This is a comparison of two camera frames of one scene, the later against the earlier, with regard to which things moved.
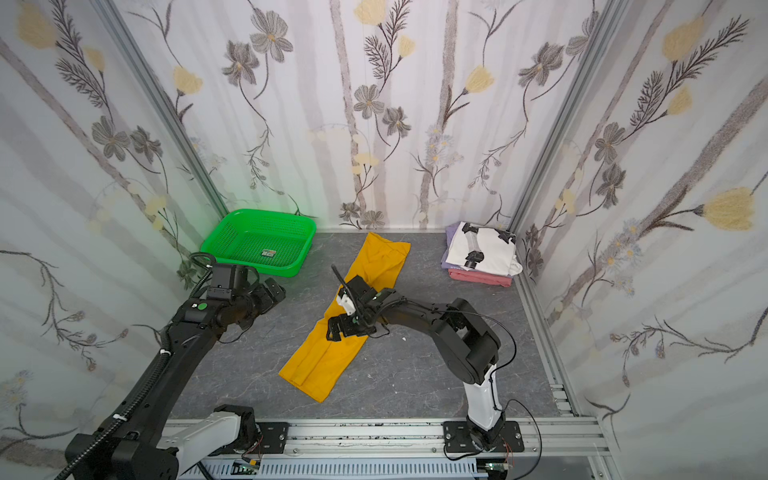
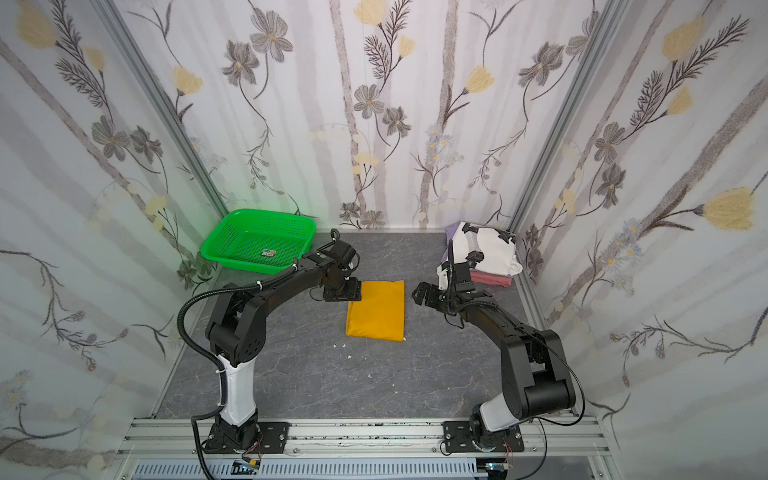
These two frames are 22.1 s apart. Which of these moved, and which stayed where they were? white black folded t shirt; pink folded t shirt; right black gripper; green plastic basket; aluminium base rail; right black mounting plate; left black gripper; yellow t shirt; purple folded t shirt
Moved: yellow t shirt; left black gripper; right black gripper
Stayed: green plastic basket; right black mounting plate; pink folded t shirt; purple folded t shirt; aluminium base rail; white black folded t shirt
